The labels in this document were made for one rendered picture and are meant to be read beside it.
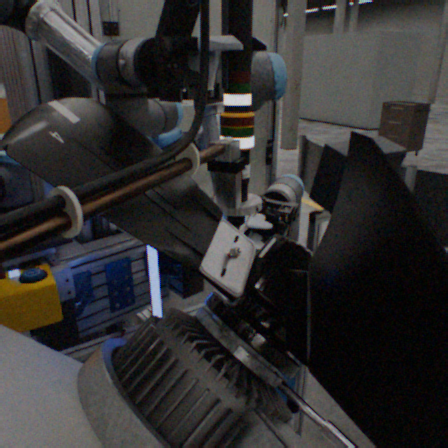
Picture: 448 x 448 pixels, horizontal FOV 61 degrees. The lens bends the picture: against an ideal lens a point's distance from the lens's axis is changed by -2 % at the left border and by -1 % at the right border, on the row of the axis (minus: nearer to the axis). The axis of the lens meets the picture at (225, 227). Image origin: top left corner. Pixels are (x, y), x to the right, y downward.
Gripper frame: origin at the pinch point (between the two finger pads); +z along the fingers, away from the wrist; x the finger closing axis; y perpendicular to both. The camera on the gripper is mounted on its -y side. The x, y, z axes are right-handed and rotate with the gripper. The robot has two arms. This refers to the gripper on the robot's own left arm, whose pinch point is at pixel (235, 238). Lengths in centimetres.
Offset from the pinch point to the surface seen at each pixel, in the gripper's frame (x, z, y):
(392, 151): -7, -67, 25
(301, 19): -87, -668, -134
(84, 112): -22.3, 22.4, -12.9
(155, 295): 25.2, -9.1, -20.9
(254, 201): -12.0, 11.3, 5.4
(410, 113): 37, -668, 73
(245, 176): -15.5, 12.2, 3.9
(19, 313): 19.3, 16.0, -36.2
